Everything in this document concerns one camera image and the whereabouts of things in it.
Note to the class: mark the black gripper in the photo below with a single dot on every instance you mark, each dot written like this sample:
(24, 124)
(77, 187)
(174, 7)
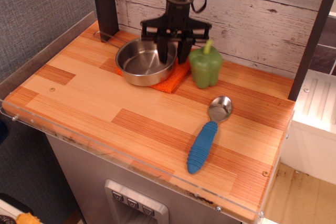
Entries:
(175, 25)

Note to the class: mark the steel pan with handle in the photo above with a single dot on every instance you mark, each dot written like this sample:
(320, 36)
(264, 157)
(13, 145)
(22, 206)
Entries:
(139, 62)

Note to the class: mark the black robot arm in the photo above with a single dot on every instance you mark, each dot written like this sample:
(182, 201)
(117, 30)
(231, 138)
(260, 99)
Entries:
(175, 25)

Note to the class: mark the green toy bell pepper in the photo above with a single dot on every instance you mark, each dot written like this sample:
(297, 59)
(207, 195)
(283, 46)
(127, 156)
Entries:
(205, 64)

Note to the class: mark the silver dispenser panel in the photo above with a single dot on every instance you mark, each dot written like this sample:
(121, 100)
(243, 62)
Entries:
(130, 206)

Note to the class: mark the yellow object bottom left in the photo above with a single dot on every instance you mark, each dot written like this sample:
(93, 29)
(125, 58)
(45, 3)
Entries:
(27, 218)

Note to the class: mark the blue handled metal spoon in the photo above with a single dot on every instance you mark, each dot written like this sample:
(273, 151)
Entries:
(219, 110)

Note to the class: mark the dark left post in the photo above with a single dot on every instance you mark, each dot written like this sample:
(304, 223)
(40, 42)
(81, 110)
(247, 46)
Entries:
(107, 18)

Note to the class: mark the dark post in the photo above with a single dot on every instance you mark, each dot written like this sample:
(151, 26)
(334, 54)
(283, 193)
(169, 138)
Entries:
(107, 18)
(313, 40)

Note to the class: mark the dark right post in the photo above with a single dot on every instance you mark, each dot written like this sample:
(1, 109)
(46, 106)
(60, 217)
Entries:
(313, 40)

